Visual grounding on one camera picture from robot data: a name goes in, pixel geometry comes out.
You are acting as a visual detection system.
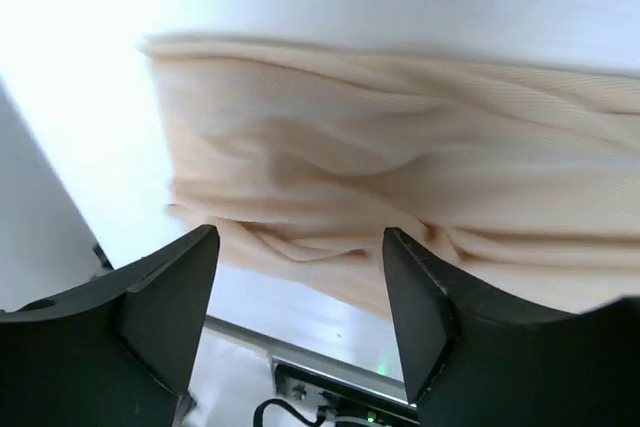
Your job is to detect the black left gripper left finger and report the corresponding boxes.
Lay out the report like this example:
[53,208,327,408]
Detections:
[1,225,220,427]

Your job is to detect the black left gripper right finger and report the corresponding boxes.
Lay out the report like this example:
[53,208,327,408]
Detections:
[382,228,639,426]

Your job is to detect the beige trousers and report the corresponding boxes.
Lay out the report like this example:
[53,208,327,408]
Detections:
[142,36,639,317]

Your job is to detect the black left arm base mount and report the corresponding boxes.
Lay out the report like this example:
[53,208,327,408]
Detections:
[252,362,419,427]

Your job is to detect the aluminium table rail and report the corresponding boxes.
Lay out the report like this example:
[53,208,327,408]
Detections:
[205,316,406,405]

